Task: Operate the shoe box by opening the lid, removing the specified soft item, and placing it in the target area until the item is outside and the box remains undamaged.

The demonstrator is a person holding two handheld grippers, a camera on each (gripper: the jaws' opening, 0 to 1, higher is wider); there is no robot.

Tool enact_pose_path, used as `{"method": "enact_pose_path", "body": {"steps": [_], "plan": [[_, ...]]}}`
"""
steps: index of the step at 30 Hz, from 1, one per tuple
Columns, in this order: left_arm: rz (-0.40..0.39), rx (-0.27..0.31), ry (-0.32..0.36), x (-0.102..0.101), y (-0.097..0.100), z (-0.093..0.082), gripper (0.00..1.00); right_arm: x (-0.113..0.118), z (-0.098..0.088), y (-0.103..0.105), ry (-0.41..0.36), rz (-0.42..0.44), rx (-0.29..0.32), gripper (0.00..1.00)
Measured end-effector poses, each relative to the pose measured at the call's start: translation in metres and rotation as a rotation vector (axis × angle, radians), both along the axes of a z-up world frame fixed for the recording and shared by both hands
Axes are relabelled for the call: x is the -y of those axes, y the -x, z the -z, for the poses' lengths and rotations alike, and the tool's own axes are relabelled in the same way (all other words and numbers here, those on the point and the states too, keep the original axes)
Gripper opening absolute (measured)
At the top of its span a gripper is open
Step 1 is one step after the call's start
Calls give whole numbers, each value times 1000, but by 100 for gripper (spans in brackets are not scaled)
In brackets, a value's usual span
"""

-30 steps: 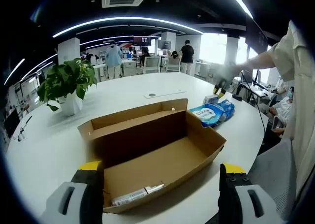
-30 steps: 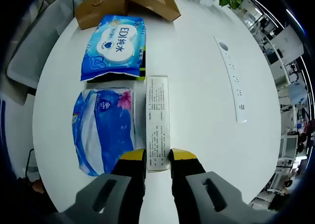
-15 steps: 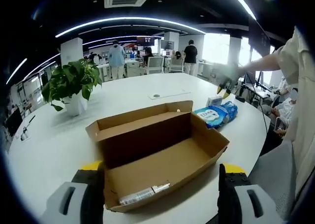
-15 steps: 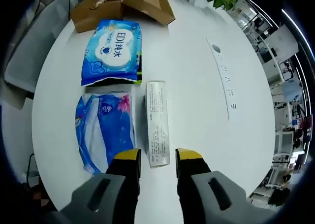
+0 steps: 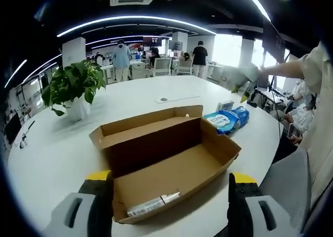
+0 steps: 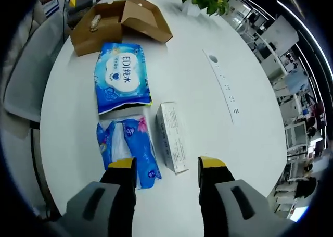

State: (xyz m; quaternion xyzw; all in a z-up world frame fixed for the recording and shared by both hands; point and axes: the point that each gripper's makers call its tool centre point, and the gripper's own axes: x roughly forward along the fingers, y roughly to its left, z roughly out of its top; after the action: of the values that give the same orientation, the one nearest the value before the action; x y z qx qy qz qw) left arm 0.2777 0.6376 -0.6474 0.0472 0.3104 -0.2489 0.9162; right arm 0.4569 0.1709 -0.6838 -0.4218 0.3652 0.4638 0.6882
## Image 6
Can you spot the grey mesh chair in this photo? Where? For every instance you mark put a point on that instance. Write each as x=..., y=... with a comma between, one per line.
x=28, y=73

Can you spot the blue soft tissue pack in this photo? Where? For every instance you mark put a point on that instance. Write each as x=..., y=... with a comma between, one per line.
x=140, y=148

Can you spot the blue white-label wipes pack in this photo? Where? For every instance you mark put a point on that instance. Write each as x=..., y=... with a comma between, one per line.
x=122, y=75

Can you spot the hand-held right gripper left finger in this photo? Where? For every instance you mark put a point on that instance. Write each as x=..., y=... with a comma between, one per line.
x=109, y=203

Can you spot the crumpled beige packet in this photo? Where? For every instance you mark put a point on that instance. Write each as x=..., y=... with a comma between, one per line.
x=95, y=22

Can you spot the white table socket panel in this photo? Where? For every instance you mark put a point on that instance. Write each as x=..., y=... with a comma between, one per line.
x=221, y=75

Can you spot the brown cardboard shoe box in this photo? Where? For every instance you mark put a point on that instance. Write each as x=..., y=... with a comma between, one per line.
x=86, y=41

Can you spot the blue white wall poster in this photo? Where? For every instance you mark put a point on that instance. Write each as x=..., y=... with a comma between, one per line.
x=53, y=7

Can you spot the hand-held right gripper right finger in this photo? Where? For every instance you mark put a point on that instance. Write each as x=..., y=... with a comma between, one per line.
x=255, y=208

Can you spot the white printed carton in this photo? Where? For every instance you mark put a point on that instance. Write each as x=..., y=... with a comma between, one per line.
x=171, y=138

